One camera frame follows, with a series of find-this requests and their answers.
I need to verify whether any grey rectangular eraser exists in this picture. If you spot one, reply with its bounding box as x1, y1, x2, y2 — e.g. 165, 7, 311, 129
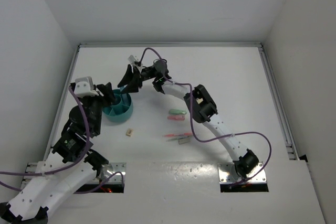
178, 138, 191, 145

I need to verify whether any red thin pen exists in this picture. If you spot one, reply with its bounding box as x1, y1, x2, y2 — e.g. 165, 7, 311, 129
163, 132, 193, 137

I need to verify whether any green highlighter marker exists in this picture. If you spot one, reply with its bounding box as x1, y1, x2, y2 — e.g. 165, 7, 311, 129
169, 109, 186, 115

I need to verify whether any small beige eraser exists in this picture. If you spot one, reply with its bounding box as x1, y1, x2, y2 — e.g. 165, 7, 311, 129
126, 129, 133, 136

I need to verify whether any metal base plate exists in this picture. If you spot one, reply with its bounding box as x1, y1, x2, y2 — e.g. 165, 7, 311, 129
99, 163, 127, 184
218, 162, 267, 184

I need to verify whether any teal round organizer container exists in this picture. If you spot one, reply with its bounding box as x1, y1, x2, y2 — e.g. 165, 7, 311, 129
103, 89, 133, 124

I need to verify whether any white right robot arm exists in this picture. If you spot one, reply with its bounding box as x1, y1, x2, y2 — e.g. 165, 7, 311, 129
118, 56, 259, 179

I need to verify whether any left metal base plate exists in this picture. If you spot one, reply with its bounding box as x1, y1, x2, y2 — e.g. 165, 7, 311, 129
99, 163, 127, 184

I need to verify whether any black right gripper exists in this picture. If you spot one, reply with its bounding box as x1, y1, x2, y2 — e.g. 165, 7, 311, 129
119, 65, 158, 94

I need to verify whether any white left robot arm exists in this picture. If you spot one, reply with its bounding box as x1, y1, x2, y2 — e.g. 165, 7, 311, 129
1, 80, 116, 223

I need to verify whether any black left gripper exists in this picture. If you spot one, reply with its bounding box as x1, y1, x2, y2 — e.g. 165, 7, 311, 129
73, 82, 116, 134

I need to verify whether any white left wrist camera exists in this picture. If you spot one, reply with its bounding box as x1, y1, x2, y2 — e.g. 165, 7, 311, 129
70, 77, 99, 98

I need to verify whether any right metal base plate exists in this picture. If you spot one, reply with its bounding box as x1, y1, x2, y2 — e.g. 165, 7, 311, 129
218, 162, 267, 184

